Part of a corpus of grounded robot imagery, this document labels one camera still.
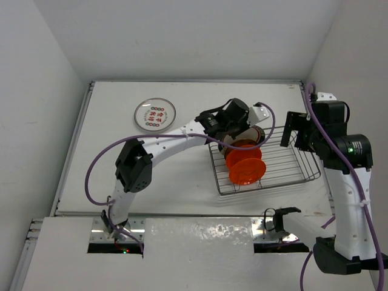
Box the pink plate red characters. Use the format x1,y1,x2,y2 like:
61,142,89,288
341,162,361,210
134,98,176,132

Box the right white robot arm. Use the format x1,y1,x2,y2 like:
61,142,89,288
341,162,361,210
270,101,379,275

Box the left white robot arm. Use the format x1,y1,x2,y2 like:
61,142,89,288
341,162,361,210
101,98,252,234

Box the yellow brown plate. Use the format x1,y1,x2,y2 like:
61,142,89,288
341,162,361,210
224,139,258,159

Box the dark green rimmed plate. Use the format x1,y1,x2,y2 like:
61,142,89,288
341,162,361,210
222,125,266,145

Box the orange plastic plate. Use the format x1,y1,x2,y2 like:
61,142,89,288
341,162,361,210
229,158,267,185
226,148,262,169

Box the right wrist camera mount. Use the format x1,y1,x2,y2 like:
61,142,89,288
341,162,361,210
316,92,337,102

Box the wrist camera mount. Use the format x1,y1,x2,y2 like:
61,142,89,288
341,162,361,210
316,92,337,102
247,105,271,126

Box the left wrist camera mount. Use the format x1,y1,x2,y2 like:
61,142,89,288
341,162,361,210
247,105,271,126

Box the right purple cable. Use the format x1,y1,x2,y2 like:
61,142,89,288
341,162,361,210
299,81,384,291

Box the purple cable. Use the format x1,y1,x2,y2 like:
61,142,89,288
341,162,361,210
299,81,384,291
84,102,276,252

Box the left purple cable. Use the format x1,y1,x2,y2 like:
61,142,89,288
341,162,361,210
84,102,276,252

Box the metal wire dish rack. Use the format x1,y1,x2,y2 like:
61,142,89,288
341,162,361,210
209,127,321,196

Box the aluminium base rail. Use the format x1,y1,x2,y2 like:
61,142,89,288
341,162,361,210
54,212,310,246

